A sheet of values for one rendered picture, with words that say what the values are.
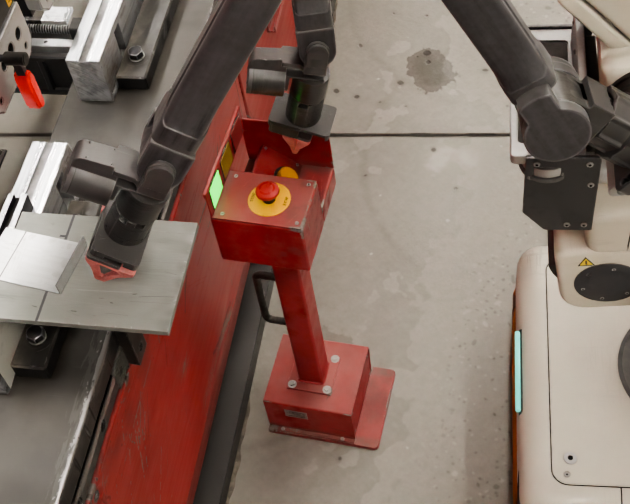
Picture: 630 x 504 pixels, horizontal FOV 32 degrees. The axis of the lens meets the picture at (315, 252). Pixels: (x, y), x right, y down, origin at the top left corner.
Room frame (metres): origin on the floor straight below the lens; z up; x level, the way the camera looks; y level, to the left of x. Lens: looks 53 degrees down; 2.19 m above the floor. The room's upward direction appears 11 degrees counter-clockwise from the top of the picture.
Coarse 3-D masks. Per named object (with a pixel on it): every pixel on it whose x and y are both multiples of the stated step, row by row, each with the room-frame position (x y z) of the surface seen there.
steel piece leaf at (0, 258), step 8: (8, 232) 1.02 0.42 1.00; (16, 232) 1.02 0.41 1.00; (24, 232) 1.02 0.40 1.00; (0, 240) 1.01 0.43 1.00; (8, 240) 1.01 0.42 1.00; (16, 240) 1.00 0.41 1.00; (0, 248) 1.00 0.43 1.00; (8, 248) 0.99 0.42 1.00; (16, 248) 0.99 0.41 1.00; (0, 256) 0.98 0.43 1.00; (8, 256) 0.98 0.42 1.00; (0, 264) 0.97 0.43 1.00; (0, 272) 0.95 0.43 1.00
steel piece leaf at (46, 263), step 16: (32, 240) 1.00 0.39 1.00; (48, 240) 0.99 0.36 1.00; (64, 240) 0.99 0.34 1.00; (80, 240) 0.97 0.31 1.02; (16, 256) 0.98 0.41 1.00; (32, 256) 0.97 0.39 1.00; (48, 256) 0.97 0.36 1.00; (64, 256) 0.96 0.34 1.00; (80, 256) 0.95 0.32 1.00; (16, 272) 0.95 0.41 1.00; (32, 272) 0.94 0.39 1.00; (48, 272) 0.94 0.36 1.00; (64, 272) 0.92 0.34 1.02; (48, 288) 0.91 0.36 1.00
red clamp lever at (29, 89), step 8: (0, 56) 1.11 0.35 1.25; (8, 56) 1.10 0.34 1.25; (16, 56) 1.10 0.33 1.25; (24, 56) 1.10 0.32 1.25; (8, 64) 1.10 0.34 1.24; (16, 64) 1.09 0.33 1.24; (24, 64) 1.09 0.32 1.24; (16, 72) 1.10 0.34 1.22; (24, 72) 1.10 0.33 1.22; (16, 80) 1.10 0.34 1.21; (24, 80) 1.10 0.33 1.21; (32, 80) 1.10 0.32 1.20; (24, 88) 1.10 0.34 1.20; (32, 88) 1.10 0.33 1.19; (24, 96) 1.10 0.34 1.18; (32, 96) 1.09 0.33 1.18; (40, 96) 1.10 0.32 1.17; (32, 104) 1.10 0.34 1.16; (40, 104) 1.10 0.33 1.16
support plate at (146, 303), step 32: (32, 224) 1.03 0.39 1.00; (64, 224) 1.02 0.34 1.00; (160, 224) 0.99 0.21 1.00; (192, 224) 0.98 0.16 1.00; (160, 256) 0.93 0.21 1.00; (0, 288) 0.93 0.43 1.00; (32, 288) 0.92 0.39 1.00; (64, 288) 0.91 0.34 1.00; (96, 288) 0.90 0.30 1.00; (128, 288) 0.89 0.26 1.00; (160, 288) 0.88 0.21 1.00; (0, 320) 0.88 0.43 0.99; (32, 320) 0.86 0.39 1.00; (64, 320) 0.85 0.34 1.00; (96, 320) 0.85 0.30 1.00; (128, 320) 0.84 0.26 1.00; (160, 320) 0.83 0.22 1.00
